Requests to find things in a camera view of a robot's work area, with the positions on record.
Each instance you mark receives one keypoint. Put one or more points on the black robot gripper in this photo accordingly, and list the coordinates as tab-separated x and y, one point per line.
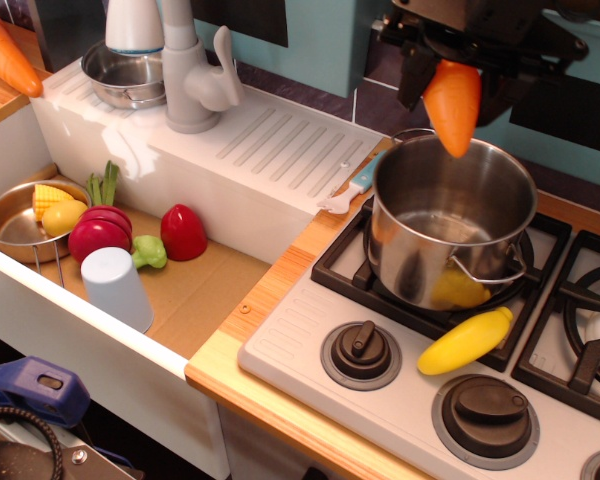
498	37

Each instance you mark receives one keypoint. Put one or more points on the small orange toy carrot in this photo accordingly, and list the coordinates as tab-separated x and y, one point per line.
452	102

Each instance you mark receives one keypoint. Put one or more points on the large steel cooking pot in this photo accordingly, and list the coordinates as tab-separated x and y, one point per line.
445	232

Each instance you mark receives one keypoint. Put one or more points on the small steel pot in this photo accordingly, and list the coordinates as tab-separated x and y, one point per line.
125	82

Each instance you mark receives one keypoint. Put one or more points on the large orange toy carrot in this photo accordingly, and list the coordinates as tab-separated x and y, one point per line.
15	69

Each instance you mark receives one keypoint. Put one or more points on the white blue toy can opener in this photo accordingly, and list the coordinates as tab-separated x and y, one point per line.
358	185

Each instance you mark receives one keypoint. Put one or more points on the left black burner grate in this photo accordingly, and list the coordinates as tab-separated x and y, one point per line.
345	269

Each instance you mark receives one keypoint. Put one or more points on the black burner grate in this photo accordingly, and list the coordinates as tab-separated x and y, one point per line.
345	269
561	358

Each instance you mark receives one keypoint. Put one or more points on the white toy sink basin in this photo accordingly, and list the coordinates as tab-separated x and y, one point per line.
254	180

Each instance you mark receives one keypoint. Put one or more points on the right black burner grate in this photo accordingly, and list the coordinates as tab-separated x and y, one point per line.
561	358

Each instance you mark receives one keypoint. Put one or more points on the yellow toy banana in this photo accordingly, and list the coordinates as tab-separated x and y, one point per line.
466	343

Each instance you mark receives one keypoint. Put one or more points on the grey toy faucet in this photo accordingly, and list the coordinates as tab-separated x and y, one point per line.
196	91

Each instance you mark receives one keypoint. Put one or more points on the left black stove knob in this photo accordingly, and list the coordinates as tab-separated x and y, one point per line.
361	356

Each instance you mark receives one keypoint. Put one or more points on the grey toy stove top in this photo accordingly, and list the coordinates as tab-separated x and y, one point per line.
285	352

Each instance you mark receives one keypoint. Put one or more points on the red toy pepper half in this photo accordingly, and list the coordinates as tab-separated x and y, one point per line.
183	234

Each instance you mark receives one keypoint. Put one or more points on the white soap bottle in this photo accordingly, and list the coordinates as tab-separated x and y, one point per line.
134	27

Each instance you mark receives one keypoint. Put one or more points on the middle black stove knob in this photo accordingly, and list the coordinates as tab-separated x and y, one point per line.
485	422

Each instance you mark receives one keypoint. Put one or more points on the brown cardboard sheet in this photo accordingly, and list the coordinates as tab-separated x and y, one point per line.
191	299

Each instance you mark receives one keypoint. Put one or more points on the green toy broccoli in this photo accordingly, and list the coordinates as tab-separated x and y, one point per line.
148	251

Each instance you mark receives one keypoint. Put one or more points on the red toy radish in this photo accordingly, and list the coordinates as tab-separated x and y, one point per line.
103	224

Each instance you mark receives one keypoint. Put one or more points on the light blue plastic cup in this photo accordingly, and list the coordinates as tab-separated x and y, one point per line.
113	285

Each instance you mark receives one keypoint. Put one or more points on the yellow toy lemon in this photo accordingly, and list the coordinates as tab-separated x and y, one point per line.
61	217

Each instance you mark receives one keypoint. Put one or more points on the yellow toy corn piece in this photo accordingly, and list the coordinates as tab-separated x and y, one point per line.
45	196

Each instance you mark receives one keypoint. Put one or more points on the steel bowl on stand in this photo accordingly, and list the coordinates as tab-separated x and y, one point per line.
22	237

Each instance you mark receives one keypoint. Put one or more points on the blue clamp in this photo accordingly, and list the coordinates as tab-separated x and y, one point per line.
54	394

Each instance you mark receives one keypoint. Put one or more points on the black metal camera mount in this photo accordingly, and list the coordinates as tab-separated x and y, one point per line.
32	449

